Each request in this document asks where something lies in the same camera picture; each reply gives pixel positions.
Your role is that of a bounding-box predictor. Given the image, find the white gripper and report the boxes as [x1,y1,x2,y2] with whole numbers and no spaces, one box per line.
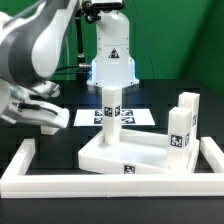
[7,100,70,129]

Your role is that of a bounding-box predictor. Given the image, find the white desk top tray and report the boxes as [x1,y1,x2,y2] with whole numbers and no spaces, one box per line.
[78,129,200,174]

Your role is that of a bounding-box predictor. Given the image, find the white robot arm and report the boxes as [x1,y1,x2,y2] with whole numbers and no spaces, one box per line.
[0,0,139,128]

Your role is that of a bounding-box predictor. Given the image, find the fiducial marker base sheet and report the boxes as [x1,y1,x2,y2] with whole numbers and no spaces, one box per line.
[74,109,155,126]

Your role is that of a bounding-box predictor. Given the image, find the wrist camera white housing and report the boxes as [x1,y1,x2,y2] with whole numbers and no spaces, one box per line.
[32,81,60,98]

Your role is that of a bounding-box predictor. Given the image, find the black cables on table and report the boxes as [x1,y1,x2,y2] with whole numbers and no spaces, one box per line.
[54,64,92,82]

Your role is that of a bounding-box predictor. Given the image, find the white U-shaped obstacle frame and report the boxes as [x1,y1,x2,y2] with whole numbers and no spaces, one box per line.
[0,139,224,198]

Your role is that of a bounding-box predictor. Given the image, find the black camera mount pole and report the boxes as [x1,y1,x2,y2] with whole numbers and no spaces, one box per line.
[75,0,125,82]

